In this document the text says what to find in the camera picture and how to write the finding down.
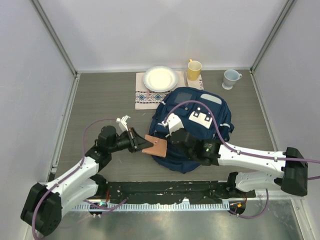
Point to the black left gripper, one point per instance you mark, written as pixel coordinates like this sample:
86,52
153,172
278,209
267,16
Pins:
136,142

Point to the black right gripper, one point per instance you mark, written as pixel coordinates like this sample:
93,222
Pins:
176,148

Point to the brown leather wallet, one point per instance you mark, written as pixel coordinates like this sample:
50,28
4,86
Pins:
159,147

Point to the blue student backpack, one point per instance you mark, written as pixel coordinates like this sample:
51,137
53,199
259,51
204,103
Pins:
196,120

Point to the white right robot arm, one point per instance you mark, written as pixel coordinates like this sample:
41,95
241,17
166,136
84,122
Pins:
270,169

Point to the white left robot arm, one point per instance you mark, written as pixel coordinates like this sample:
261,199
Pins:
48,202

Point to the patterned cloth placemat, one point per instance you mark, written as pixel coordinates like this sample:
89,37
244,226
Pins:
149,100

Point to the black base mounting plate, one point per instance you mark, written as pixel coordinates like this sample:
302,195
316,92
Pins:
170,192

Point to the white paper plate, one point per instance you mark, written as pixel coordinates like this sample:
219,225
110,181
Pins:
160,79

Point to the yellow mug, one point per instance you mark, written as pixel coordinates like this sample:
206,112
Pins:
194,68

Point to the light blue mug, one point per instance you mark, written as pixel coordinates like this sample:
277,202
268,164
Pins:
230,78

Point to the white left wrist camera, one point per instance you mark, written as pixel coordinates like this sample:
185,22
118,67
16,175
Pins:
122,123

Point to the pink handled table knife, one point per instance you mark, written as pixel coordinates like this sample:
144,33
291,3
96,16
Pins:
186,79

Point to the slotted cable duct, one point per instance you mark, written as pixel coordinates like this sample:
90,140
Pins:
184,206

